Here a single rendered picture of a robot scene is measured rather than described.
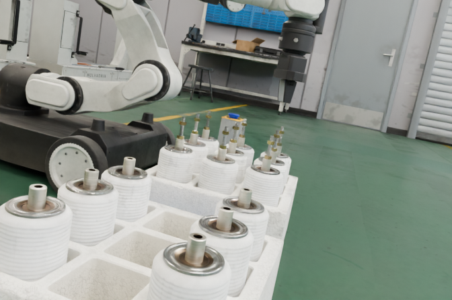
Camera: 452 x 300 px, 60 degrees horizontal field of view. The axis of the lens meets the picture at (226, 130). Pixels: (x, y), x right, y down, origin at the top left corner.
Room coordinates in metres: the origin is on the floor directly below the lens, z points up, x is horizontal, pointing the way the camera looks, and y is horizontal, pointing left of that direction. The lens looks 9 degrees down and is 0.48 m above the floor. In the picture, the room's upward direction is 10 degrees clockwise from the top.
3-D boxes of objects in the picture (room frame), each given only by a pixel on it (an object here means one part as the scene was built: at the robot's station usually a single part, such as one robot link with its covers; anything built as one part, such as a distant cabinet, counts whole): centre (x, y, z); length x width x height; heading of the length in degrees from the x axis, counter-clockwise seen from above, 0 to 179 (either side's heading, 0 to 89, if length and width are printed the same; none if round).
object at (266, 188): (0.97, -0.12, 0.16); 0.10 x 0.10 x 0.18
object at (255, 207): (0.67, -0.05, 0.25); 0.08 x 0.08 x 0.01
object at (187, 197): (1.11, -0.03, 0.09); 0.39 x 0.39 x 0.18; 77
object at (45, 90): (1.51, 0.64, 0.28); 0.21 x 0.20 x 0.13; 75
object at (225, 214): (0.56, -0.02, 0.26); 0.02 x 0.02 x 0.03
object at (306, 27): (1.10, -0.15, 0.66); 0.11 x 0.11 x 0.11; 18
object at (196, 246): (0.45, 0.01, 0.26); 0.02 x 0.02 x 0.03
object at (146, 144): (1.50, 0.61, 0.19); 0.64 x 0.52 x 0.33; 75
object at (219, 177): (1.00, 0.00, 0.16); 0.10 x 0.10 x 0.18
